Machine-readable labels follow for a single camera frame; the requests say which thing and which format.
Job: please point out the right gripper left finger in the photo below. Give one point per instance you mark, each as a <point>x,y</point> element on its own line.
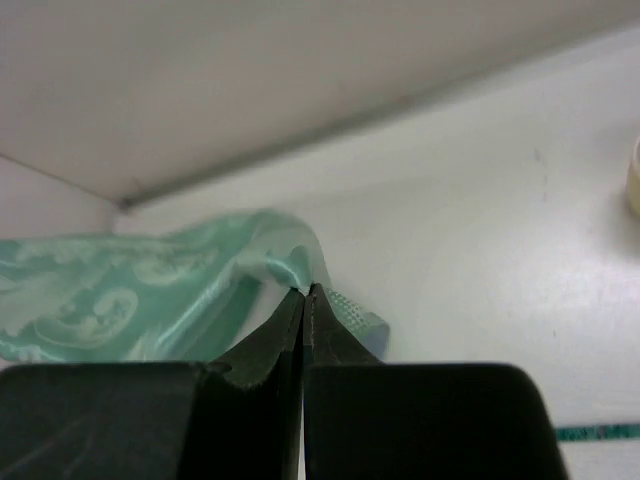
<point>237,417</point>

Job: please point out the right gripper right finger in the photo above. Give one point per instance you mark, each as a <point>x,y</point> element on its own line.
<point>365,419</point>

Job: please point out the green patterned cloth napkin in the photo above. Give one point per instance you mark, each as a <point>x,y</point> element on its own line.
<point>183,296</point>

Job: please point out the yellow ceramic mug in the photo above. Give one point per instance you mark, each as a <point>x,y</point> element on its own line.
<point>633,180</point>

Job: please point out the green handled fork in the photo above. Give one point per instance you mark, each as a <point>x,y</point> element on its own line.
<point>601,432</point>

